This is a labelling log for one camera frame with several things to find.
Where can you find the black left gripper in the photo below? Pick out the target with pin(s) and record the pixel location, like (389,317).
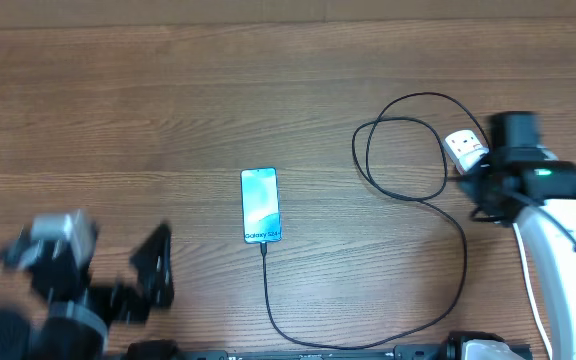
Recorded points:
(159,275)

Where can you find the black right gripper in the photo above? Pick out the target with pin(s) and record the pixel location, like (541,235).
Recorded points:
(472,179)

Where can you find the blue Samsung smartphone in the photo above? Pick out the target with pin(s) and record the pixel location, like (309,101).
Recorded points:
(260,205)

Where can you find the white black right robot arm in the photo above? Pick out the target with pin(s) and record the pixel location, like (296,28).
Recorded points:
(518,183)

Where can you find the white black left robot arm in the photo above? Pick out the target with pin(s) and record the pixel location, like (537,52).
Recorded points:
(80,314)

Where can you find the white power strip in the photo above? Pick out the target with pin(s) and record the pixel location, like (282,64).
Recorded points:
(464,149)

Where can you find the brown cardboard backdrop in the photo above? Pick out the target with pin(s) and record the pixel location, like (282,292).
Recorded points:
(22,14)

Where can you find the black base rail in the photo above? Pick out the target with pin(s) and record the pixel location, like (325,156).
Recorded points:
(168,349)

